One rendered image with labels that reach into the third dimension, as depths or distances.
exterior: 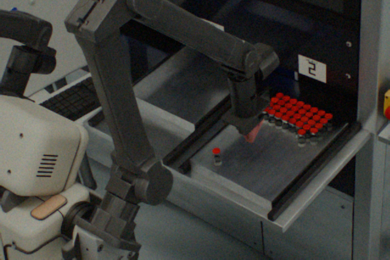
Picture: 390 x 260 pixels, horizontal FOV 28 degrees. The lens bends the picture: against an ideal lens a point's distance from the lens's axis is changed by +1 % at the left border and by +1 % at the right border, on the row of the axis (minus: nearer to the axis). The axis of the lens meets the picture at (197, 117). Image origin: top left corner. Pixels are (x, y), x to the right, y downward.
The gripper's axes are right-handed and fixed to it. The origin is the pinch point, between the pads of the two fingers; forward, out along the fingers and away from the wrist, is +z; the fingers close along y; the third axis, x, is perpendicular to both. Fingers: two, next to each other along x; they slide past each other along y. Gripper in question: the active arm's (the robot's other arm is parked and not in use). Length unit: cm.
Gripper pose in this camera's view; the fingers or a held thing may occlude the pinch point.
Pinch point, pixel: (249, 139)
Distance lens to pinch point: 177.6
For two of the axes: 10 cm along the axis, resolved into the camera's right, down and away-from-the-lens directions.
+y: 6.4, -5.8, 5.0
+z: 1.4, 7.3, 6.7
